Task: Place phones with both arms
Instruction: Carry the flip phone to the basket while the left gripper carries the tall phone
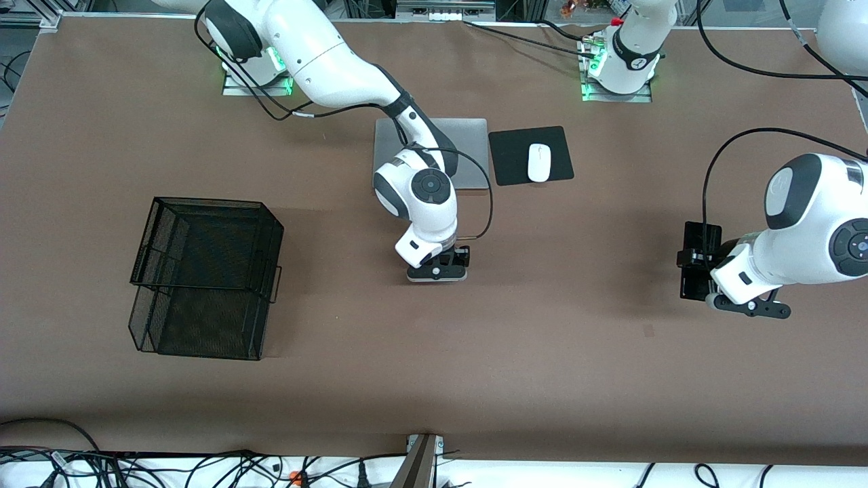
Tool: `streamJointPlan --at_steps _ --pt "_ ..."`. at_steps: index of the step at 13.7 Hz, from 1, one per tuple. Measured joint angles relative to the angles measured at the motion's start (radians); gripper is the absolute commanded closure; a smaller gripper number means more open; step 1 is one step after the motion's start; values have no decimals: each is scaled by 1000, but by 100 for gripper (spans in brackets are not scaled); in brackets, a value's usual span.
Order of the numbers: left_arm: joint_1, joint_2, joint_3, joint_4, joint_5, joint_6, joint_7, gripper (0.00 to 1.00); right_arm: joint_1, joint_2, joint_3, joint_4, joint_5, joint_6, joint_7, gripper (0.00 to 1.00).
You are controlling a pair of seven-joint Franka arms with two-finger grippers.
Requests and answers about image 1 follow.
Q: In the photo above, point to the grey power strip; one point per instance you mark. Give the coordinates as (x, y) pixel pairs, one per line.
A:
(444, 13)

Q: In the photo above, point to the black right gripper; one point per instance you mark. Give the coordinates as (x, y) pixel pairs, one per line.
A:
(460, 256)

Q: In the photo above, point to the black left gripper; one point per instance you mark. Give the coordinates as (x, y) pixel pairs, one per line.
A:
(721, 254)

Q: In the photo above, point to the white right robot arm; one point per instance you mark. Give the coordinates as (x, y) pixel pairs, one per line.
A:
(319, 54)

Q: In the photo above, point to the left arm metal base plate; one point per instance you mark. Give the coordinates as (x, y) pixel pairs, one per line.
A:
(641, 97)

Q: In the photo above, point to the grey metal bracket post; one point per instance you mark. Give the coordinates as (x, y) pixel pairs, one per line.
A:
(417, 468)

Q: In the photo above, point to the aluminium frame rail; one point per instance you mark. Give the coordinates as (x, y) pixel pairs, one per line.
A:
(862, 108)
(30, 20)

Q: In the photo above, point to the white computer mouse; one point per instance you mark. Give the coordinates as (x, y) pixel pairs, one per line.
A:
(539, 163)

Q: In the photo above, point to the silver laptop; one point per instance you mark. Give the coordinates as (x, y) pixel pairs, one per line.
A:
(471, 149)

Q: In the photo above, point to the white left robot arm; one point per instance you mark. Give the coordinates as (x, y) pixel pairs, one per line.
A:
(807, 230)

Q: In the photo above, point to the black mesh tray organizer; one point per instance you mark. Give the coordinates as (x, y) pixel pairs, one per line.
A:
(203, 318)

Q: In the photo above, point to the long black phone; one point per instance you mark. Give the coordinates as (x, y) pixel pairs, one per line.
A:
(692, 285)

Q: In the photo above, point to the black mouse pad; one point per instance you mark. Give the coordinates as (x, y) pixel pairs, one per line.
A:
(508, 156)

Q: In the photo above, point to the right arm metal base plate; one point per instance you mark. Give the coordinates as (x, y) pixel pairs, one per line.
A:
(237, 88)

